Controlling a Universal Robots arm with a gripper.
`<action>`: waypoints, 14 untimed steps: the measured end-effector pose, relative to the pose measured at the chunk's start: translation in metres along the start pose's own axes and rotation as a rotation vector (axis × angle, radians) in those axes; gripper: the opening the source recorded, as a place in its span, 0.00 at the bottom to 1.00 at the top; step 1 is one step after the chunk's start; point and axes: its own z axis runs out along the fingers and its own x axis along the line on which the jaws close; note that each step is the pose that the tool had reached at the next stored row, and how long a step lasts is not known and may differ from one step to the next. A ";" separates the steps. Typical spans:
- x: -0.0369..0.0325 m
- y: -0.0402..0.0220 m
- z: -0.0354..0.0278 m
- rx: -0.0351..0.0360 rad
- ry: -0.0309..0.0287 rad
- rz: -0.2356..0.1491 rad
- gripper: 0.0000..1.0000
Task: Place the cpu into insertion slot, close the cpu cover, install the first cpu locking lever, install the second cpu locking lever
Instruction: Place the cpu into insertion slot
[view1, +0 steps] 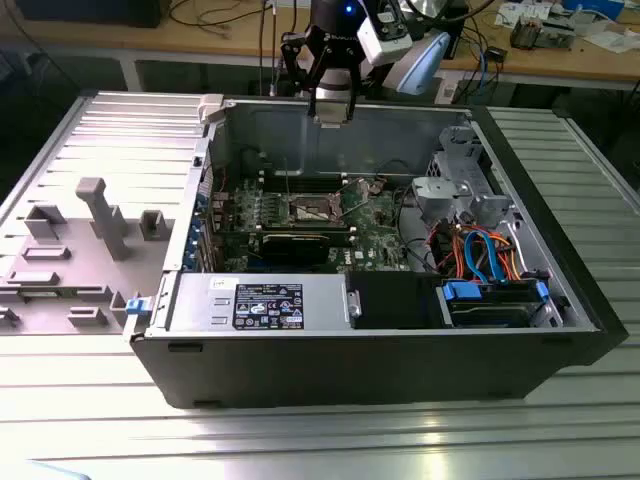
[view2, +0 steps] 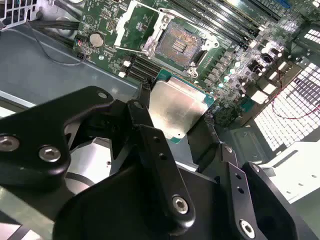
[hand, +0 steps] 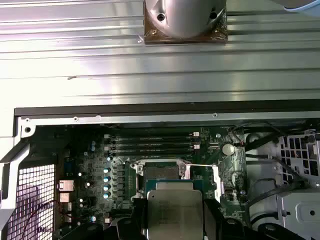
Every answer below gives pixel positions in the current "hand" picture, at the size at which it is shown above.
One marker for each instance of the coin cell battery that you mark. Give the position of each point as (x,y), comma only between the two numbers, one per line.
(228,149)

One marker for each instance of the square brown base plate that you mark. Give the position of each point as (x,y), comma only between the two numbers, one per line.
(160,40)

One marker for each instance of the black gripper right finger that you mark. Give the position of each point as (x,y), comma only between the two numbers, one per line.
(212,220)

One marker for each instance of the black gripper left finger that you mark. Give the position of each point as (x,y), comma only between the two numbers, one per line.
(140,217)

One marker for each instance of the metal socket cover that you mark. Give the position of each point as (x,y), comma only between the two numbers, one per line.
(217,183)

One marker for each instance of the black open PC case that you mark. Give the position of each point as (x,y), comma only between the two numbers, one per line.
(150,111)

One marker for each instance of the black RAM slot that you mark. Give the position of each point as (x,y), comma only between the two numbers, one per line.
(150,145)
(122,212)
(150,151)
(150,139)
(150,134)

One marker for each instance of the silver CPU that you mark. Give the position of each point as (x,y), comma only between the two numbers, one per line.
(175,212)

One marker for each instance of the silver metal drive cage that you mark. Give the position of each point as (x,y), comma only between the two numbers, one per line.
(300,212)

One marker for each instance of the CPU socket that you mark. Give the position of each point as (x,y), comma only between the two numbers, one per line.
(160,171)

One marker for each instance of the green motherboard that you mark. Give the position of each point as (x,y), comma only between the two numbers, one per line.
(232,180)

